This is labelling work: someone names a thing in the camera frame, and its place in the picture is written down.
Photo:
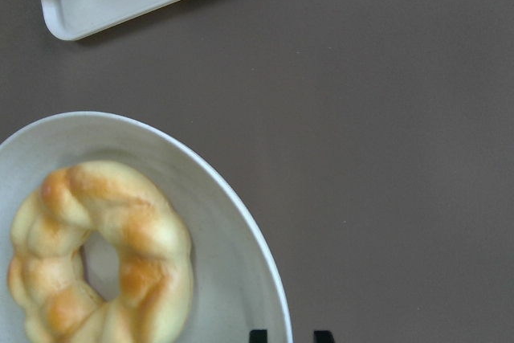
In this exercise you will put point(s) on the white plate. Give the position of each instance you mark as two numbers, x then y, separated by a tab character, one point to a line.
237	287

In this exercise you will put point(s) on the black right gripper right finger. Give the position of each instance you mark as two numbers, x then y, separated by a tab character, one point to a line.
323	336

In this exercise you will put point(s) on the braided ring donut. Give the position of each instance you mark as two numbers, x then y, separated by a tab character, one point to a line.
100	255

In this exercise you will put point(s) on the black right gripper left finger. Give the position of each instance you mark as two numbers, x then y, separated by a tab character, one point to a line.
257	336

